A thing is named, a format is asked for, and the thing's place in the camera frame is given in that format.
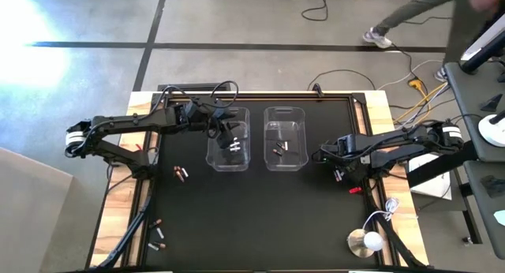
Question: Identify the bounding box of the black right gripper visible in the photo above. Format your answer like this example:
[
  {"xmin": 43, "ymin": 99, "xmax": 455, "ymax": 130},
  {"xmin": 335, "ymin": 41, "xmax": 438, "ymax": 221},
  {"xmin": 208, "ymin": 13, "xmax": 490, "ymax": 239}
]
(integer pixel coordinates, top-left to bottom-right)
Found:
[{"xmin": 313, "ymin": 136, "xmax": 352, "ymax": 175}]

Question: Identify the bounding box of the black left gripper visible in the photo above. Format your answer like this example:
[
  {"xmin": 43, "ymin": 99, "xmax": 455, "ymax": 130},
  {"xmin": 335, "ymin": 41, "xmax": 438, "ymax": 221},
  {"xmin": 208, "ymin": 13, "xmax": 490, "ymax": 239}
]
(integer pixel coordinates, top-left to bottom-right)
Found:
[{"xmin": 196, "ymin": 104, "xmax": 242, "ymax": 150}]

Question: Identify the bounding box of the clear plastic bin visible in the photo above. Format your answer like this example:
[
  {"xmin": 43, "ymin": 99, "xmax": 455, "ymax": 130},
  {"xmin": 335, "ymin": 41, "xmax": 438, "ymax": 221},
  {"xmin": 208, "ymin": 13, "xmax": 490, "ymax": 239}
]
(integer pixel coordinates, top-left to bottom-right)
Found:
[
  {"xmin": 263, "ymin": 106, "xmax": 310, "ymax": 173},
  {"xmin": 205, "ymin": 106, "xmax": 252, "ymax": 173}
]

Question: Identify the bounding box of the black slotted bar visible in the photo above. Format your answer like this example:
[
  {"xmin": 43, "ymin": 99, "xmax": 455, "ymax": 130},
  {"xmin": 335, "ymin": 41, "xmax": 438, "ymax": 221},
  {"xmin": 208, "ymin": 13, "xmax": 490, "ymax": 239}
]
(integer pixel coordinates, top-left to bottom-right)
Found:
[{"xmin": 156, "ymin": 82, "xmax": 233, "ymax": 93}]

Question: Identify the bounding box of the brass round lamp base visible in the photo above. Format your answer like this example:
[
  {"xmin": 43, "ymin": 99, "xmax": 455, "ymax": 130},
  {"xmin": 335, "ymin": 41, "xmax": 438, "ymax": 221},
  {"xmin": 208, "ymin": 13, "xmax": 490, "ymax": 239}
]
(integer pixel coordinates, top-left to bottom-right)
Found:
[{"xmin": 346, "ymin": 227, "xmax": 376, "ymax": 260}]

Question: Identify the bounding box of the white ball lamp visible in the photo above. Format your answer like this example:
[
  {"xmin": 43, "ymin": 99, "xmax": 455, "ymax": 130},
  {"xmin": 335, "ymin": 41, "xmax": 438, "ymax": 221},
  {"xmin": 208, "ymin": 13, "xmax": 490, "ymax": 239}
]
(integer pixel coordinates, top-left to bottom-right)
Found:
[{"xmin": 362, "ymin": 230, "xmax": 386, "ymax": 252}]

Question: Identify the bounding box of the white box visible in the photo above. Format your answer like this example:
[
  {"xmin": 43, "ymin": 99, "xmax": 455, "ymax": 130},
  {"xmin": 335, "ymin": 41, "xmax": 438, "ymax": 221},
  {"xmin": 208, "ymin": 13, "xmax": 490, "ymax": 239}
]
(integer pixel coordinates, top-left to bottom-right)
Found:
[{"xmin": 408, "ymin": 152, "xmax": 454, "ymax": 202}]

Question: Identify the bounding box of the black diagonal beam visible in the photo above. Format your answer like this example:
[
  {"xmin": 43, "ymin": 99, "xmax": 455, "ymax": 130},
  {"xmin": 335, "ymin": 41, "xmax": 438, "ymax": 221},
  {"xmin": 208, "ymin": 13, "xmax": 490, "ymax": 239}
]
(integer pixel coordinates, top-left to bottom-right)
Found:
[{"xmin": 406, "ymin": 140, "xmax": 479, "ymax": 189}]

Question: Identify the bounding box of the grey side table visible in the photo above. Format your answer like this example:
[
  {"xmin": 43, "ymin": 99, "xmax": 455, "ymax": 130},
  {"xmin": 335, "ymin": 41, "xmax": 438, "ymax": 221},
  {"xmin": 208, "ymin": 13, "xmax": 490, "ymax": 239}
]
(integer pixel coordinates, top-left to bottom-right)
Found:
[
  {"xmin": 443, "ymin": 61, "xmax": 505, "ymax": 163},
  {"xmin": 463, "ymin": 159, "xmax": 505, "ymax": 262}
]

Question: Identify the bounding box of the black flat object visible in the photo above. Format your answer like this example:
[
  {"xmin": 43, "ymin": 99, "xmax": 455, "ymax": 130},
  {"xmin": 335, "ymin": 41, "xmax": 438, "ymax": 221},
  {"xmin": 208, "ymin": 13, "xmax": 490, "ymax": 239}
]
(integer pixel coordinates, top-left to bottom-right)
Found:
[{"xmin": 479, "ymin": 174, "xmax": 505, "ymax": 199}]

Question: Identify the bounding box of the white round stand base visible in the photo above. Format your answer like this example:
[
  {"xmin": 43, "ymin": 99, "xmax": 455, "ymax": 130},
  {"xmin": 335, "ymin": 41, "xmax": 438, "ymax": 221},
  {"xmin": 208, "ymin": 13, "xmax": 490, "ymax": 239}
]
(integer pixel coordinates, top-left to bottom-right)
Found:
[{"xmin": 477, "ymin": 113, "xmax": 505, "ymax": 148}]

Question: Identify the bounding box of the person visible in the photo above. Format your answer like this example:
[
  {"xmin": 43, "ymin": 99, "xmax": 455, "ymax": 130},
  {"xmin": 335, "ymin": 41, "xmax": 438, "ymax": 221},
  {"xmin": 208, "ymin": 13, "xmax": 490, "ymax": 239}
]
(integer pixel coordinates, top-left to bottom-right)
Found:
[{"xmin": 361, "ymin": 0, "xmax": 505, "ymax": 84}]

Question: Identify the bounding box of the black and white bar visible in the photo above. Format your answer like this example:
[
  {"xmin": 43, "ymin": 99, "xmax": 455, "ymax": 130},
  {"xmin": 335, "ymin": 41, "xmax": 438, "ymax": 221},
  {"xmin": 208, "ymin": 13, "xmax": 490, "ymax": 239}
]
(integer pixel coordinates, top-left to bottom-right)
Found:
[{"xmin": 459, "ymin": 26, "xmax": 505, "ymax": 75}]

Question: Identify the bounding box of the grey cabinet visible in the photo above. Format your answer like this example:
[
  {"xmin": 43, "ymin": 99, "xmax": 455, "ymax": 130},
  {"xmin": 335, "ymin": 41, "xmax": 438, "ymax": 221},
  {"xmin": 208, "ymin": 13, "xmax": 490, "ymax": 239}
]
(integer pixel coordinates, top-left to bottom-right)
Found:
[{"xmin": 0, "ymin": 146, "xmax": 75, "ymax": 273}]

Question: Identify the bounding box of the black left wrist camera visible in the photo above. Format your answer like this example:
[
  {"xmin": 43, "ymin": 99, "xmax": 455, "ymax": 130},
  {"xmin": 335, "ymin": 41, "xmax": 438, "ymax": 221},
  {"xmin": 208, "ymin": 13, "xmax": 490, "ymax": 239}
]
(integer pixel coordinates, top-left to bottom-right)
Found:
[{"xmin": 184, "ymin": 100, "xmax": 206, "ymax": 120}]

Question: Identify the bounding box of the black aluminium table frame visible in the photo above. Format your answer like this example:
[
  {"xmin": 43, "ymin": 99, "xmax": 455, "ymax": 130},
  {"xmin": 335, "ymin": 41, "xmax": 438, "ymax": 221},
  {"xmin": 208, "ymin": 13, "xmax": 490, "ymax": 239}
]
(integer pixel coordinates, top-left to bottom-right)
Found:
[{"xmin": 88, "ymin": 90, "xmax": 429, "ymax": 273}]

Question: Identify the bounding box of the black left wrist camera cable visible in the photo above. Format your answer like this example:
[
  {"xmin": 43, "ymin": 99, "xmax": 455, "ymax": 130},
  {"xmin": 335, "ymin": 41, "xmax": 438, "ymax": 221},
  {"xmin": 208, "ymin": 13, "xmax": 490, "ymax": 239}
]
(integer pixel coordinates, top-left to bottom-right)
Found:
[{"xmin": 149, "ymin": 80, "xmax": 240, "ymax": 112}]

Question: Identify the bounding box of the white lamp cable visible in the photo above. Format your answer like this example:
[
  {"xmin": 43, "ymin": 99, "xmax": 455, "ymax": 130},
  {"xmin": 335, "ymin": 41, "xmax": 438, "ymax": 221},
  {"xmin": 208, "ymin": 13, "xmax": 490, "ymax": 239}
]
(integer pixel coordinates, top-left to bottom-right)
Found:
[{"xmin": 361, "ymin": 196, "xmax": 402, "ymax": 231}]

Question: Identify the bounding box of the black floor cable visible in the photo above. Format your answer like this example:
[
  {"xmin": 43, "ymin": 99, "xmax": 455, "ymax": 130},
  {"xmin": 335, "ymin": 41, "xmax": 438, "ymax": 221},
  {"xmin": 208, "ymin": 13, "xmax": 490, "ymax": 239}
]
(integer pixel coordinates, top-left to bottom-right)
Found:
[
  {"xmin": 301, "ymin": 0, "xmax": 341, "ymax": 22},
  {"xmin": 306, "ymin": 69, "xmax": 376, "ymax": 93},
  {"xmin": 390, "ymin": 16, "xmax": 455, "ymax": 83}
]

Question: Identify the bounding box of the white floor cable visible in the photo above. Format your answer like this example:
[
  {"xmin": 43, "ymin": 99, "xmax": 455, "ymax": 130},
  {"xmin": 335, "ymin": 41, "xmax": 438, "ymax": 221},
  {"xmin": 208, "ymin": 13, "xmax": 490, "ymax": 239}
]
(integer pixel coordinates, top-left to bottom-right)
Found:
[{"xmin": 376, "ymin": 58, "xmax": 455, "ymax": 91}]

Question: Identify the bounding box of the yellow power cable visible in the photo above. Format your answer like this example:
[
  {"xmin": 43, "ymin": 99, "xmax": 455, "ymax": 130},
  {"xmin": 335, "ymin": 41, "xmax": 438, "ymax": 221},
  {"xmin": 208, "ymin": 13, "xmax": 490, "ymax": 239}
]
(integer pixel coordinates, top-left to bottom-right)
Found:
[{"xmin": 394, "ymin": 78, "xmax": 449, "ymax": 124}]

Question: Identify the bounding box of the black triangular bracket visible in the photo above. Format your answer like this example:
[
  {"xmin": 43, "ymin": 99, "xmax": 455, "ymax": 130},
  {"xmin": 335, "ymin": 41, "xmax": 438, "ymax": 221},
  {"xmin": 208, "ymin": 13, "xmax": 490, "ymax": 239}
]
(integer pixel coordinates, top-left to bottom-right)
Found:
[{"xmin": 479, "ymin": 93, "xmax": 504, "ymax": 113}]

